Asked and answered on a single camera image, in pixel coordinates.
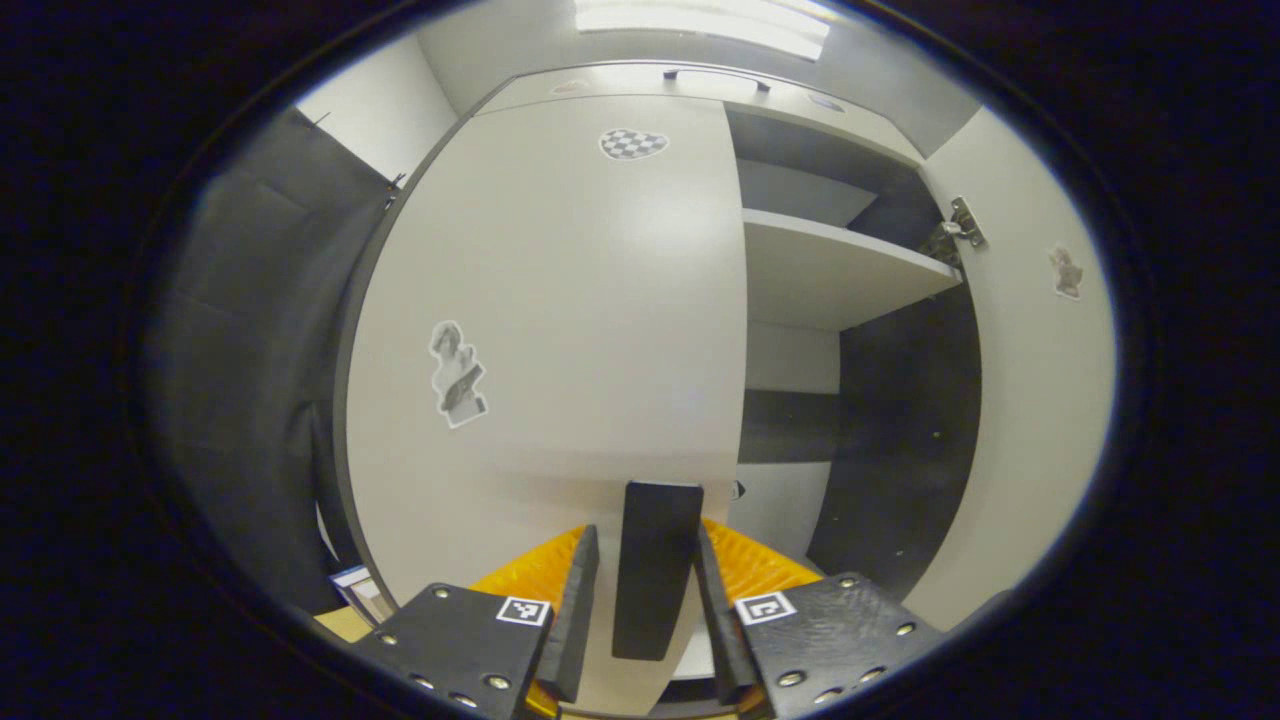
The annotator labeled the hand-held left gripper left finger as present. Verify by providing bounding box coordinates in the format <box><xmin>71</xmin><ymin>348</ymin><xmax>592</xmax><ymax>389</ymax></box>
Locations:
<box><xmin>350</xmin><ymin>523</ymin><xmax>601</xmax><ymax>720</ymax></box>

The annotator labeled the white cabinet shelf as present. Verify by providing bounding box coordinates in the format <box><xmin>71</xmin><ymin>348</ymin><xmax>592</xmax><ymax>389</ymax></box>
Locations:
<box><xmin>742</xmin><ymin>208</ymin><xmax>963</xmax><ymax>333</ymax></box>

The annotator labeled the long ceiling light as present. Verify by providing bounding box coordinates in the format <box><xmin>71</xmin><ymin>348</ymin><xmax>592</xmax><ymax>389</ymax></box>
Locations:
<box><xmin>573</xmin><ymin>0</ymin><xmax>833</xmax><ymax>61</ymax></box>

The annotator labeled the grey double-door shoe cabinet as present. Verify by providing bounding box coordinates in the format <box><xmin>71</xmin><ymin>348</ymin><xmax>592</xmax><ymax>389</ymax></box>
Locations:
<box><xmin>335</xmin><ymin>60</ymin><xmax>1118</xmax><ymax>719</ymax></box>

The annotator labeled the black backdrop cloth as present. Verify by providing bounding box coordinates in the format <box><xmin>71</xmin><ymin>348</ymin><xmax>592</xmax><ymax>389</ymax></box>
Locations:
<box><xmin>145</xmin><ymin>105</ymin><xmax>401</xmax><ymax>616</ymax></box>

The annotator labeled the black door handle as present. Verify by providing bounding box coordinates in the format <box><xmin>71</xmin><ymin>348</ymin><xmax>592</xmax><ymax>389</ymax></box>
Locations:
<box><xmin>611</xmin><ymin>481</ymin><xmax>704</xmax><ymax>662</ymax></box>

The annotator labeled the white cardboard box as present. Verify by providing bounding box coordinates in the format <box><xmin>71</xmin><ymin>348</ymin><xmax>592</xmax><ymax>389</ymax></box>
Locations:
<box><xmin>328</xmin><ymin>565</ymin><xmax>396</xmax><ymax>626</ymax></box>

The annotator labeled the metal right door hinge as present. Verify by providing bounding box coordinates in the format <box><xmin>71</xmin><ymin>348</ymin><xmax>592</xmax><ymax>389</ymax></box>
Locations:
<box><xmin>920</xmin><ymin>196</ymin><xmax>989</xmax><ymax>269</ymax></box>

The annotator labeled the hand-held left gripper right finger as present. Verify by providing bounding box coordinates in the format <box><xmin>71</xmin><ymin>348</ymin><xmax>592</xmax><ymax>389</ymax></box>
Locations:
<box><xmin>693</xmin><ymin>518</ymin><xmax>946</xmax><ymax>720</ymax></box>

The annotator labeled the slim black cabinet panel handle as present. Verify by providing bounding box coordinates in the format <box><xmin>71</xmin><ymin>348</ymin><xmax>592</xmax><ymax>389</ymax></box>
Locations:
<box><xmin>663</xmin><ymin>68</ymin><xmax>772</xmax><ymax>93</ymax></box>

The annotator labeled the grey cabinet door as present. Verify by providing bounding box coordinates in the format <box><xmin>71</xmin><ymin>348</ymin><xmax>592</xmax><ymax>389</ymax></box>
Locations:
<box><xmin>335</xmin><ymin>93</ymin><xmax>749</xmax><ymax>716</ymax></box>
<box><xmin>900</xmin><ymin>105</ymin><xmax>1118</xmax><ymax>633</ymax></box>

